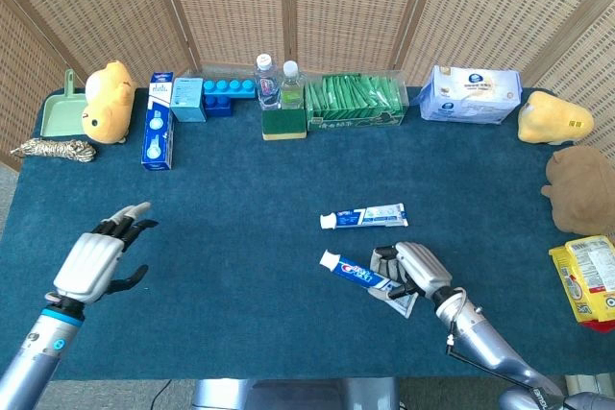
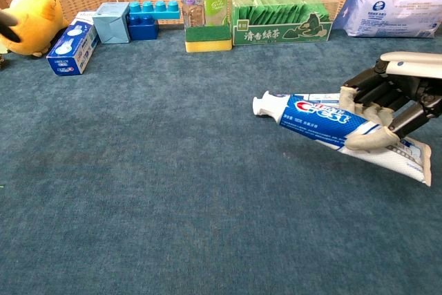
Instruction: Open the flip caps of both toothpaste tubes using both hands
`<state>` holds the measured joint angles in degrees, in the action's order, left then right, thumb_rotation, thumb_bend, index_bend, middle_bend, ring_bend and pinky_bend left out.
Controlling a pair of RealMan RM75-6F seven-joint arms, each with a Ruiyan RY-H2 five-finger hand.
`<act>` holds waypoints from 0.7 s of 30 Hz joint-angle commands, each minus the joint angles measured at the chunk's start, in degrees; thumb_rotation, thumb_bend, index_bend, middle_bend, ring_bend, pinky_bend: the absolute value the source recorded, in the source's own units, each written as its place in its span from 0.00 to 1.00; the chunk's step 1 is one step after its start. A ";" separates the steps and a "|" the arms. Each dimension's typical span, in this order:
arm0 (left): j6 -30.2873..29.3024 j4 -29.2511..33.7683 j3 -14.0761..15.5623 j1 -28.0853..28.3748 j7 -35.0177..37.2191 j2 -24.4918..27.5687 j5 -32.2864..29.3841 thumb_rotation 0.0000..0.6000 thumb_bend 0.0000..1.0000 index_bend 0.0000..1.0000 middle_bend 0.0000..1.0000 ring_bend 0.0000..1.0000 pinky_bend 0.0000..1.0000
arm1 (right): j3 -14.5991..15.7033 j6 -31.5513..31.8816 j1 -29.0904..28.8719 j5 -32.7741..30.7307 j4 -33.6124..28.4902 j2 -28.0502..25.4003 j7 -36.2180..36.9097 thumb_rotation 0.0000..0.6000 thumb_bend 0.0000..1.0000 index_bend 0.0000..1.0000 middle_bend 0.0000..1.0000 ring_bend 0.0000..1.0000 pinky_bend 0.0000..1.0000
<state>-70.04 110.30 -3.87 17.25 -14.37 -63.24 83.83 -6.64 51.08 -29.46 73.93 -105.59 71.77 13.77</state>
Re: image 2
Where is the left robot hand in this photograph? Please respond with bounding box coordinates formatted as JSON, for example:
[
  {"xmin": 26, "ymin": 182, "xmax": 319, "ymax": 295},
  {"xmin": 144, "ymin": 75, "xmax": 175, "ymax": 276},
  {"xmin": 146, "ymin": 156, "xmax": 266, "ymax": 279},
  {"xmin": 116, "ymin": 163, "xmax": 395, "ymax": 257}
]
[{"xmin": 0, "ymin": 10, "xmax": 21, "ymax": 43}]

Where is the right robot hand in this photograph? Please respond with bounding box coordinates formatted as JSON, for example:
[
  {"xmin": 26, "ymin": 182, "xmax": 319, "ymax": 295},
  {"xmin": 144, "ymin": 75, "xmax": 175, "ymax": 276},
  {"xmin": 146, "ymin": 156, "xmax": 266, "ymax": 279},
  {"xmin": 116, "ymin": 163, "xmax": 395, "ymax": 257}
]
[{"xmin": 338, "ymin": 51, "xmax": 442, "ymax": 153}]

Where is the blue white Crest toothpaste tube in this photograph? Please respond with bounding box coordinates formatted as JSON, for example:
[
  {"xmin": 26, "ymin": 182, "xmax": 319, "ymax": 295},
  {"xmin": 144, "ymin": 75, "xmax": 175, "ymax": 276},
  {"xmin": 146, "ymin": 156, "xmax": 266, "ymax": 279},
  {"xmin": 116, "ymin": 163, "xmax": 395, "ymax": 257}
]
[
  {"xmin": 261, "ymin": 90, "xmax": 432, "ymax": 187},
  {"xmin": 252, "ymin": 92, "xmax": 346, "ymax": 117}
]

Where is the blue toothpaste carton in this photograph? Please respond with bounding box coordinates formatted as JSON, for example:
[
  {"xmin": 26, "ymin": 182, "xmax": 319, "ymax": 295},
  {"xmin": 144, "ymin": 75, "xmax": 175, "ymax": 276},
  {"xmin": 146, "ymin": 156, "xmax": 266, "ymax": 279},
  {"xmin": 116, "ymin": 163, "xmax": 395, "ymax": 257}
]
[{"xmin": 46, "ymin": 11, "xmax": 99, "ymax": 77}]

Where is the yellow plush chick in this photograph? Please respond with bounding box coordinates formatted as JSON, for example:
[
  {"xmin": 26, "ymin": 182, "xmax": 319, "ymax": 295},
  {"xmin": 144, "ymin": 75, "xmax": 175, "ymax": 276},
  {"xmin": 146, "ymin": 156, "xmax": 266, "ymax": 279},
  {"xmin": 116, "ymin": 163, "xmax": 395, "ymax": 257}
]
[{"xmin": 0, "ymin": 0, "xmax": 70, "ymax": 58}]

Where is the white blue tissue pack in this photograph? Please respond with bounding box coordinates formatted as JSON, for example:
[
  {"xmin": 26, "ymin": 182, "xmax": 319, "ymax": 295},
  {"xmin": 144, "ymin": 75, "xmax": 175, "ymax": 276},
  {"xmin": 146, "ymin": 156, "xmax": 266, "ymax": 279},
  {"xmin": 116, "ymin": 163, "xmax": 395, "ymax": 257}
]
[{"xmin": 333, "ymin": 0, "xmax": 442, "ymax": 39}]

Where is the light blue paper box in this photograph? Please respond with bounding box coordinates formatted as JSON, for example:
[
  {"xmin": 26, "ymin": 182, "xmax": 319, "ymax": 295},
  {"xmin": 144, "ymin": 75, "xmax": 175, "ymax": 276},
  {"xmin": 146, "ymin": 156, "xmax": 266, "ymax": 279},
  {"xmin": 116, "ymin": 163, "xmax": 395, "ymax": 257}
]
[{"xmin": 92, "ymin": 2, "xmax": 131, "ymax": 44}]

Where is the green tea bag box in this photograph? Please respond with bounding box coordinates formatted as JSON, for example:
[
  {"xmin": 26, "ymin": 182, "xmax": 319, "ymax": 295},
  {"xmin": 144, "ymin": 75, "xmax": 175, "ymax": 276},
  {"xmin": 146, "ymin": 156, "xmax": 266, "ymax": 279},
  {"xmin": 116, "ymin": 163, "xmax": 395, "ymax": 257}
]
[{"xmin": 230, "ymin": 0, "xmax": 339, "ymax": 46}]

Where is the dark blue building block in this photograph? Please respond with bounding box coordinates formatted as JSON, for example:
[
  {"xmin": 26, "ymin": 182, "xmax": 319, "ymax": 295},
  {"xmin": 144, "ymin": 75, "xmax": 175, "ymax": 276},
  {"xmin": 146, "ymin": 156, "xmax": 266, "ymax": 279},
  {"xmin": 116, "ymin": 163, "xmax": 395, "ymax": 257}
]
[{"xmin": 127, "ymin": 15, "xmax": 160, "ymax": 41}]

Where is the light blue building block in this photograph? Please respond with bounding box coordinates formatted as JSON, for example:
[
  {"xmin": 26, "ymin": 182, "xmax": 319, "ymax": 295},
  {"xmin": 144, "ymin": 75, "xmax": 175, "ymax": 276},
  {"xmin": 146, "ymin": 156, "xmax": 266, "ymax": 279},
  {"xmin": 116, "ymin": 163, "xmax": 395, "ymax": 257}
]
[{"xmin": 128, "ymin": 0, "xmax": 181, "ymax": 20}]

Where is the blue table cloth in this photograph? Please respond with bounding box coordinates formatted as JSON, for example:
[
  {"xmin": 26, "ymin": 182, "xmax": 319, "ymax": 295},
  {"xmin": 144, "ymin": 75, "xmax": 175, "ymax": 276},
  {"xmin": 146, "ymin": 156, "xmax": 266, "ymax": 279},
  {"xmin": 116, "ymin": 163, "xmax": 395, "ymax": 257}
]
[{"xmin": 0, "ymin": 28, "xmax": 442, "ymax": 295}]

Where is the green yellow sponge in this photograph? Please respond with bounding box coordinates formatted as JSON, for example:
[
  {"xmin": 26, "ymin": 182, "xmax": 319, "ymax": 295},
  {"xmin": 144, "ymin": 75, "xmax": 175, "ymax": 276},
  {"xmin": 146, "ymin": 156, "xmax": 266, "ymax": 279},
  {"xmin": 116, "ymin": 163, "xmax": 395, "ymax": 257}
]
[{"xmin": 184, "ymin": 24, "xmax": 233, "ymax": 53}]

